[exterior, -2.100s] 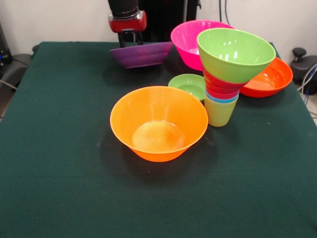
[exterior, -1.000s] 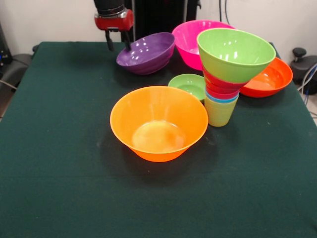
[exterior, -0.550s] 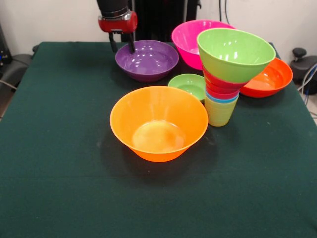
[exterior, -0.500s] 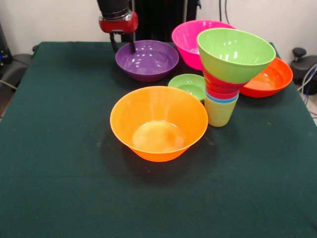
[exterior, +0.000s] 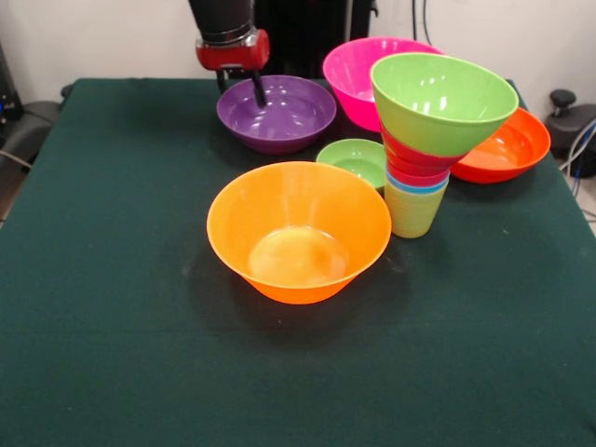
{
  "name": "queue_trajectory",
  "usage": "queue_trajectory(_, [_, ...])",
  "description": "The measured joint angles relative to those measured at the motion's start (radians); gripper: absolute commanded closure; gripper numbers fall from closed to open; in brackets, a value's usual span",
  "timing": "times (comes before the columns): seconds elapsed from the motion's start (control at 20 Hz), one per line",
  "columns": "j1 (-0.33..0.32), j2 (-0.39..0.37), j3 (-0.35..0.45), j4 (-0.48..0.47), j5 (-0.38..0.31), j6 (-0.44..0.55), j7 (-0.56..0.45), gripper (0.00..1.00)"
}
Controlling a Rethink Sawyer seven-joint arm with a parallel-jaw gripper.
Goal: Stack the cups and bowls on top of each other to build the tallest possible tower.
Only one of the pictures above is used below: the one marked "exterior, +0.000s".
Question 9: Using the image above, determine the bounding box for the large orange bowl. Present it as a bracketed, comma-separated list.
[206, 161, 392, 305]

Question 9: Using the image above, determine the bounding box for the large green bowl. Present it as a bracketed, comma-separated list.
[371, 52, 520, 158]

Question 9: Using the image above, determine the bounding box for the black equipment with knob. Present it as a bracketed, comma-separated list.
[544, 88, 596, 162]

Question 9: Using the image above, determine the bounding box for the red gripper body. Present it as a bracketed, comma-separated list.
[195, 28, 271, 73]

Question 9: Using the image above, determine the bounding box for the blue cup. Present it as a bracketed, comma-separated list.
[385, 170, 451, 195]

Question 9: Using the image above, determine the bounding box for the dark green tablecloth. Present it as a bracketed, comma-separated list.
[0, 77, 596, 447]

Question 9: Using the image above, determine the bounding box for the small green bowl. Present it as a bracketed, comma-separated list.
[316, 138, 388, 192]

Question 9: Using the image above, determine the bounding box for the white cable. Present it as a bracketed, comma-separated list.
[559, 118, 596, 172]

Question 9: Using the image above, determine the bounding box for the black electronics box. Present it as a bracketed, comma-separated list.
[0, 39, 24, 139]

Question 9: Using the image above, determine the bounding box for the grey cable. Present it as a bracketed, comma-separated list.
[0, 148, 34, 171]

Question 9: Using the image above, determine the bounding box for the pink bowl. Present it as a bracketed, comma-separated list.
[322, 36, 443, 134]

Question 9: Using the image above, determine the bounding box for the red-orange bowl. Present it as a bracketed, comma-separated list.
[450, 107, 552, 184]

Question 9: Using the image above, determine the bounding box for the purple bowl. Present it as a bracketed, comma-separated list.
[216, 74, 337, 156]

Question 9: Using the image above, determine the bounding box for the red cup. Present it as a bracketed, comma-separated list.
[386, 161, 452, 187]

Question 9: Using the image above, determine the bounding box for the small red bowl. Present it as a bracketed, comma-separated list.
[380, 120, 462, 177]

